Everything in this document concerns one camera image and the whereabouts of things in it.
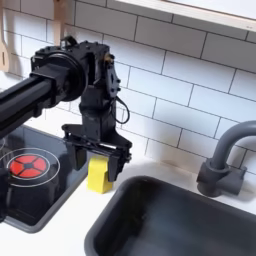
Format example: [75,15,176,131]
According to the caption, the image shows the yellow hexagonal wooden block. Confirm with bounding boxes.
[86,155,115,195]

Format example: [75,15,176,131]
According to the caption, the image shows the black toy stove top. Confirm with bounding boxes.
[0,124,92,235]

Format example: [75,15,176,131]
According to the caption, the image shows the dark grey sink basin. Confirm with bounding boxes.
[83,175,256,256]

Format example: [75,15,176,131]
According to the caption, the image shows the dark grey tap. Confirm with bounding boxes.
[195,120,256,199]

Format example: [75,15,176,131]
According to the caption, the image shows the wooden spoon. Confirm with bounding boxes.
[53,0,67,47]

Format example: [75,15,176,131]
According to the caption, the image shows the wooden slotted spatula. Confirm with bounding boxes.
[0,0,11,73]

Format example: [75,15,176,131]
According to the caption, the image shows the white wooden shelf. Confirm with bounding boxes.
[112,0,256,33]

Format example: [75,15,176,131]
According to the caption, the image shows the thin black cable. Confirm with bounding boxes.
[114,95,131,125]

